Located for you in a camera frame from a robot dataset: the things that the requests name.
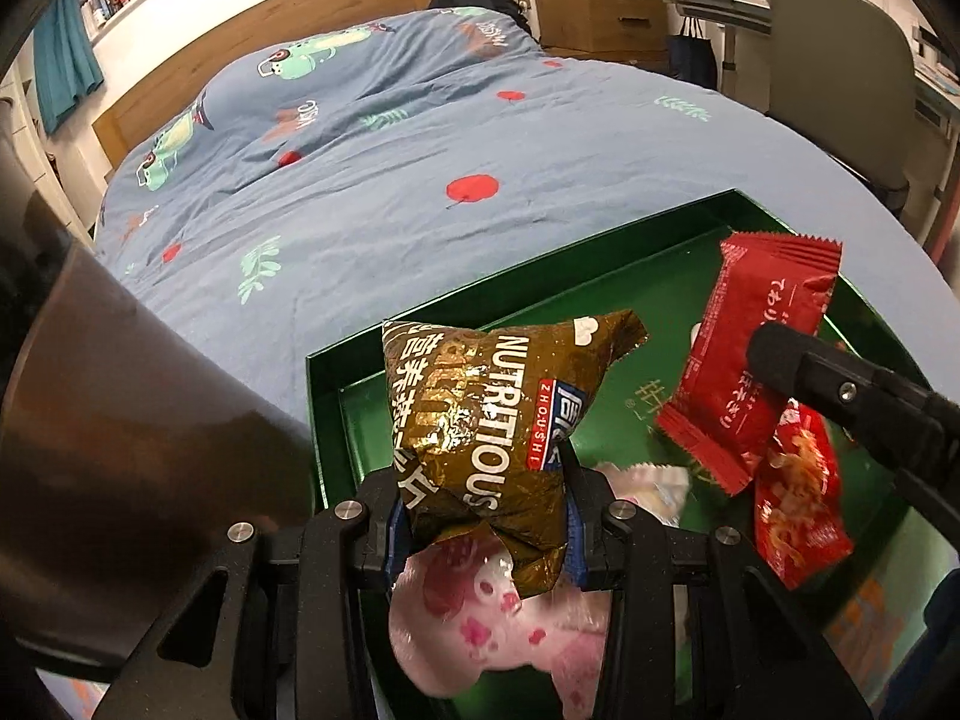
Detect blue printed blanket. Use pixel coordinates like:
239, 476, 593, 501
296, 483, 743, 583
45, 7, 953, 720

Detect short teal curtain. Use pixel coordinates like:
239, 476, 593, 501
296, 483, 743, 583
34, 0, 106, 134

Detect grey chair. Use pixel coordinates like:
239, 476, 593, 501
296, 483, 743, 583
765, 0, 920, 218

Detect wooden headboard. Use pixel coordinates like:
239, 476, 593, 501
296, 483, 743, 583
91, 0, 440, 166

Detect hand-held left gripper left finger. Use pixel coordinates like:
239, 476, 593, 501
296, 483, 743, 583
94, 465, 410, 720

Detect black backpack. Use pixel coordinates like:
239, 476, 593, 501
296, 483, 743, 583
431, 0, 537, 38

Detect grey desk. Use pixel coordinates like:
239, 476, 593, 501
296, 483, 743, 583
649, 0, 773, 98

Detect red white-label snack packet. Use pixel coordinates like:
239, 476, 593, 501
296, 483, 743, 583
754, 401, 856, 590

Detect green tray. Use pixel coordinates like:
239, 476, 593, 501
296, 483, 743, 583
306, 189, 960, 720

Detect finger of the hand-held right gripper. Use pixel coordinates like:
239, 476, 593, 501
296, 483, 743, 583
748, 322, 960, 488

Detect wooden drawer cabinet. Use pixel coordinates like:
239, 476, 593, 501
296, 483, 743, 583
529, 0, 668, 72

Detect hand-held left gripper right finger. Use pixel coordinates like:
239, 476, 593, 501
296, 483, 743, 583
562, 457, 875, 720

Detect dark blue bag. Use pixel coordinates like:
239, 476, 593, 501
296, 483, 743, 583
667, 15, 721, 87

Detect white wardrobe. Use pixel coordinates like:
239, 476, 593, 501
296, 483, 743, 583
0, 75, 91, 241

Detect pink cartoon-shaped packet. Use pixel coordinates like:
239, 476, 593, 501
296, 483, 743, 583
388, 525, 623, 720

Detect small clear candy packet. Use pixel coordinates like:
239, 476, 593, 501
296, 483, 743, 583
600, 463, 691, 526

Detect brown foil snack packet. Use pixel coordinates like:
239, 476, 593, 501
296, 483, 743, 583
381, 309, 650, 601

